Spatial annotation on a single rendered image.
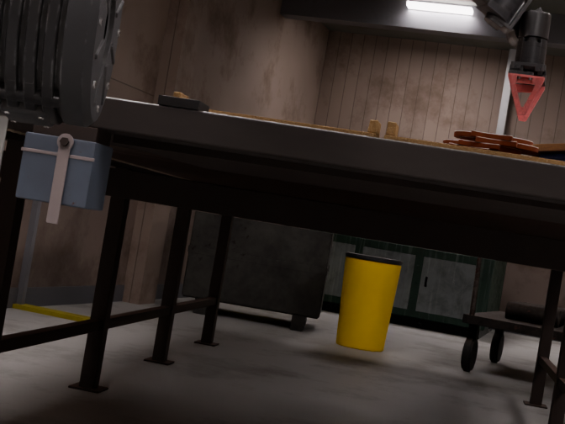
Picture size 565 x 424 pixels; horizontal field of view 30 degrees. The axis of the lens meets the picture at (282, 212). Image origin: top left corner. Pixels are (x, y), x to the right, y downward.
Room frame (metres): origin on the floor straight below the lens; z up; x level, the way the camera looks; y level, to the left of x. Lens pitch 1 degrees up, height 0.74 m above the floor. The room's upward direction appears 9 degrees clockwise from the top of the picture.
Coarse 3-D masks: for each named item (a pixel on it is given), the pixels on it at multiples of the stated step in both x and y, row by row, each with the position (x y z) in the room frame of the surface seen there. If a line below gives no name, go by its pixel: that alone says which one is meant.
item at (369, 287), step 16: (352, 256) 7.11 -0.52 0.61; (368, 256) 7.05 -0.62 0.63; (352, 272) 7.11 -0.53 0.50; (368, 272) 7.05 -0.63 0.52; (384, 272) 7.06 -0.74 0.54; (352, 288) 7.10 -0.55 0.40; (368, 288) 7.05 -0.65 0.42; (384, 288) 7.07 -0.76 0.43; (352, 304) 7.09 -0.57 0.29; (368, 304) 7.06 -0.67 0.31; (384, 304) 7.09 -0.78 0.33; (352, 320) 7.09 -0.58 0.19; (368, 320) 7.06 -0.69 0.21; (384, 320) 7.11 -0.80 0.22; (336, 336) 7.23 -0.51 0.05; (352, 336) 7.08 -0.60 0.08; (368, 336) 7.07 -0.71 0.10; (384, 336) 7.16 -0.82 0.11
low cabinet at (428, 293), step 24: (336, 240) 10.01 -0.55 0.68; (360, 240) 9.95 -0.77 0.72; (336, 264) 9.99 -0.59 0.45; (408, 264) 9.81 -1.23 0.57; (432, 264) 9.75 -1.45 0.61; (456, 264) 9.69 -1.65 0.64; (504, 264) 10.92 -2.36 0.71; (336, 288) 9.98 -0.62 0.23; (408, 288) 9.80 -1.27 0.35; (432, 288) 9.74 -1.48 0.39; (456, 288) 9.68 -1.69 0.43; (480, 288) 9.62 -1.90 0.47; (336, 312) 10.02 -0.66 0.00; (408, 312) 9.79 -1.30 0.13; (432, 312) 9.73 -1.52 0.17; (456, 312) 9.67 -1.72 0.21; (480, 336) 9.82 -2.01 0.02
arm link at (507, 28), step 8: (528, 0) 2.02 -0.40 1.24; (520, 8) 2.03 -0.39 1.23; (488, 16) 2.02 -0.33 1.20; (496, 16) 2.02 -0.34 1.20; (520, 16) 2.02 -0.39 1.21; (496, 24) 2.02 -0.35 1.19; (504, 24) 2.02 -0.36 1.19; (512, 24) 2.02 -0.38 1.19; (504, 32) 2.05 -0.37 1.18; (512, 32) 2.09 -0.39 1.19; (512, 40) 2.11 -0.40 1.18
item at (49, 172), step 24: (24, 144) 1.89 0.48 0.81; (48, 144) 1.89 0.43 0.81; (72, 144) 1.87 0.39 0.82; (96, 144) 1.87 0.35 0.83; (24, 168) 1.89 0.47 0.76; (48, 168) 1.88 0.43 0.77; (72, 168) 1.88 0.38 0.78; (96, 168) 1.89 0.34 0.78; (24, 192) 1.89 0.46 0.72; (48, 192) 1.88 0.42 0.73; (72, 192) 1.88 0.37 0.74; (96, 192) 1.91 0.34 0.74; (48, 216) 1.88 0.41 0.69
